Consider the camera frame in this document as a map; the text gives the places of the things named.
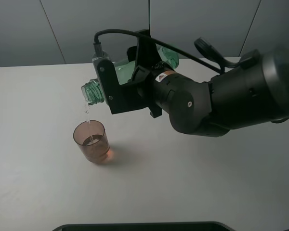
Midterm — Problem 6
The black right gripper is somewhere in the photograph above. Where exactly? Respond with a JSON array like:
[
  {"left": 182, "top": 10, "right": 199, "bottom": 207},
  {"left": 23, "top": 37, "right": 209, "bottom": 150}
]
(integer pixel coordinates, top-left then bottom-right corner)
[{"left": 120, "top": 38, "right": 162, "bottom": 118}]

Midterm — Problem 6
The green transparent plastic bottle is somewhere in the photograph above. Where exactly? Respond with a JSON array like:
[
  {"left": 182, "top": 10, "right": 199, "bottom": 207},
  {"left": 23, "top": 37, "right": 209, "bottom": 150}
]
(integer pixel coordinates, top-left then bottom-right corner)
[{"left": 81, "top": 45, "right": 179, "bottom": 106}]

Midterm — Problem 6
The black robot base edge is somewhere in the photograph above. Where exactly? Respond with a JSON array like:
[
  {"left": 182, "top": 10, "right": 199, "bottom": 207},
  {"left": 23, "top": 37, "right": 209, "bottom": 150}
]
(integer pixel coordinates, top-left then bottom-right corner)
[{"left": 54, "top": 221, "right": 234, "bottom": 231}]

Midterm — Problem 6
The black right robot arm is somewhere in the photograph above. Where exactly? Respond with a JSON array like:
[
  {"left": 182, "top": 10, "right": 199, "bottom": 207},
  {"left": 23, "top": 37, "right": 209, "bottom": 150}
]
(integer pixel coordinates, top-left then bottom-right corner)
[{"left": 112, "top": 30, "right": 289, "bottom": 137}]

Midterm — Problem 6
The pink transparent plastic cup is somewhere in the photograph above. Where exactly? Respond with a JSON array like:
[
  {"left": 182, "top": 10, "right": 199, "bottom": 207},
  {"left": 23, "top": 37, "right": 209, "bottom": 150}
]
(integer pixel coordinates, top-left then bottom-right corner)
[{"left": 73, "top": 120, "right": 110, "bottom": 164}]

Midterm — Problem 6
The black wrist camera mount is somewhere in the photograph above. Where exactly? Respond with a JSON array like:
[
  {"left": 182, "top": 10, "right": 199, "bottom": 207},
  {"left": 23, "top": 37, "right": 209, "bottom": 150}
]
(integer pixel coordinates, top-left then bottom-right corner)
[{"left": 92, "top": 42, "right": 126, "bottom": 114}]

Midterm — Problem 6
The black camera cable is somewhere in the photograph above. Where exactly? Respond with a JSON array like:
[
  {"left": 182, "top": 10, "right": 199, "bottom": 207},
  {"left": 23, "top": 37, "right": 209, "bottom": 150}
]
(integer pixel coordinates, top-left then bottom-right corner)
[{"left": 93, "top": 29, "right": 225, "bottom": 74}]

